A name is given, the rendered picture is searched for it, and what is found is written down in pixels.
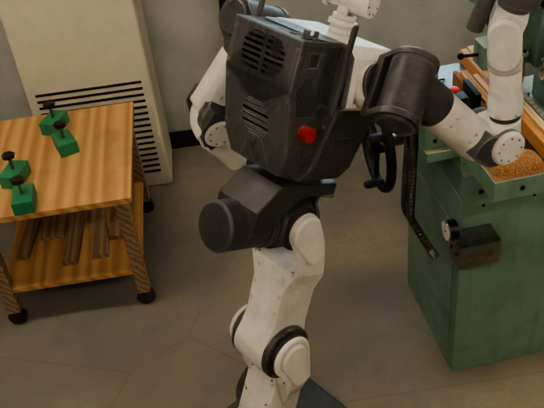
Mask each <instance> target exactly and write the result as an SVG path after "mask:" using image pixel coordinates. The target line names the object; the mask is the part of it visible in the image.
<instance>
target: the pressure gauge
mask: <svg viewBox="0 0 544 408"><path fill-rule="evenodd" d="M444 228H445V230H446V231H447V232H445V230H444ZM441 229H442V233H443V236H444V239H445V240H446V241H447V242H450V241H452V243H453V244H456V242H457V241H458V239H459V237H460V231H459V227H458V224H457V221H456V220H455V219H446V220H443V221H442V223H441Z"/></svg>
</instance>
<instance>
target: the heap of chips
mask: <svg viewBox="0 0 544 408"><path fill-rule="evenodd" d="M486 168H487V167H486ZM487 170H488V171H489V173H490V174H491V175H492V176H493V177H494V179H495V180H496V181H502V180H507V179H511V178H515V177H519V176H526V175H530V174H534V173H539V172H544V163H543V162H542V159H541V157H540V156H539V155H538V154H537V153H536V152H535V151H533V150H531V149H524V150H523V151H522V153H521V155H520V156H519V157H518V158H517V159H516V160H515V161H513V162H512V163H510V164H507V165H498V166H494V167H491V168H487Z"/></svg>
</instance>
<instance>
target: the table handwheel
mask: <svg viewBox="0 0 544 408"><path fill-rule="evenodd" d="M380 129H381V132H379V133H377V130H376V126H375V123H374V122H371V124H370V130H371V133H369V127H368V130H367V133H366V134H365V136H364V138H363V141H362V147H363V153H364V157H365V160H366V164H367V166H368V171H369V173H370V175H371V178H372V179H382V177H381V175H380V173H379V162H380V153H384V152H385V156H386V180H385V184H384V185H380V186H377V188H378V189H379V190H380V191H381V192H383V193H388V192H390V191H391V190H392V189H393V187H394V186H395V182H396V177H397V157H396V150H395V146H399V145H403V144H404V142H405V141H404V137H399V136H397V135H396V134H393V133H391V132H389V131H387V130H384V129H382V128H380Z"/></svg>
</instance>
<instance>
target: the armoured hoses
mask: <svg viewBox="0 0 544 408"><path fill-rule="evenodd" d="M418 137H419V133H417V134H412V135H408V136H405V137H404V141H405V142H404V148H403V149H404V152H403V153H404V154H403V166H402V167H403V168H402V192H401V208H402V213H403V214H404V215H405V217H406V219H407V220H408V223H409V225H410V226H411V228H412V229H413V231H414V233H415V234H416V236H417V237H418V239H419V241H420V243H421V244H422V245H423V248H424V250H425V251H426V253H427V254H428V255H429V257H430V258H431V259H432V260H435V259H437V258H438V257H439V256H440V255H439V253H438V252H437V250H436V249H435V248H434V246H432V243H431V242H430V240H429V239H428V238H427V236H426V234H425V233H424V231H423V229H422V228H421V227H420V225H419V223H418V221H417V220H416V218H415V216H414V209H415V194H416V180H417V179H416V178H417V166H418V165H417V164H418V163H417V162H418V148H419V147H418V144H419V139H418Z"/></svg>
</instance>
